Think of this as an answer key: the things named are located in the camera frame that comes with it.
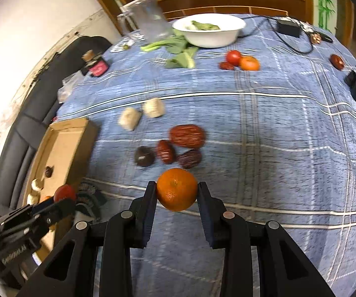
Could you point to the shallow cardboard box tray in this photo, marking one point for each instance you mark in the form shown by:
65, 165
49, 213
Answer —
67, 147

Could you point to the black power adapter with cable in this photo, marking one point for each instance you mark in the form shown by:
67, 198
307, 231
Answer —
287, 26

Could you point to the dark wrinkled date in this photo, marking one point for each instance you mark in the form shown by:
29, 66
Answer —
190, 159

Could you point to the blue plaid tablecloth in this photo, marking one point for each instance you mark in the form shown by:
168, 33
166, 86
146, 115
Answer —
280, 142

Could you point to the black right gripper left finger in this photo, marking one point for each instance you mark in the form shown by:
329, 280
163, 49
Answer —
129, 229

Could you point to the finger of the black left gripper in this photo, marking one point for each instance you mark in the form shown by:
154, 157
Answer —
58, 210

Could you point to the small red date by tomato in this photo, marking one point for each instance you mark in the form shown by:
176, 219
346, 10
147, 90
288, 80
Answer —
226, 66

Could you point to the lone red date far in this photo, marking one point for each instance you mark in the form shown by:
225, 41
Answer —
337, 62

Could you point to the white bowl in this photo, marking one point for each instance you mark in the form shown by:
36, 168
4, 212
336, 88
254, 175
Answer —
209, 30

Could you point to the dark round plum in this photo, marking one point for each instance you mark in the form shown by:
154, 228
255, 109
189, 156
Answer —
144, 156

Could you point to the large red date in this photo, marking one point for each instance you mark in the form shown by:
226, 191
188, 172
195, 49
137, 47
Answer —
187, 136

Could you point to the clear plastic bag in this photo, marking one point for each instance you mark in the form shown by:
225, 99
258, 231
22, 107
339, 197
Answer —
68, 85

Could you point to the red tomato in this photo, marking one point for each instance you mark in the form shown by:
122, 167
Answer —
65, 191
233, 57

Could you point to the dark jar with pink label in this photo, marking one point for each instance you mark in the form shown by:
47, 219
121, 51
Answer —
95, 63

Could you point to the clear glass beer mug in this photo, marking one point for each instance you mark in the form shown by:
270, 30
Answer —
148, 18

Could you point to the large beige yam chunk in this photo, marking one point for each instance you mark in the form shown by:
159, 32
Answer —
33, 198

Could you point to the far small orange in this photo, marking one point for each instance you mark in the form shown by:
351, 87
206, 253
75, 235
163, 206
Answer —
249, 63

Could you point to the black leather sofa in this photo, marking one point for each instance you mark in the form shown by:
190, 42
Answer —
36, 114

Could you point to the green leafy vegetable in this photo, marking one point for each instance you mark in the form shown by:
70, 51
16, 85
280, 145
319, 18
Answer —
182, 51

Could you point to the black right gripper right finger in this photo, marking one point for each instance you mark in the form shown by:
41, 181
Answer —
226, 230

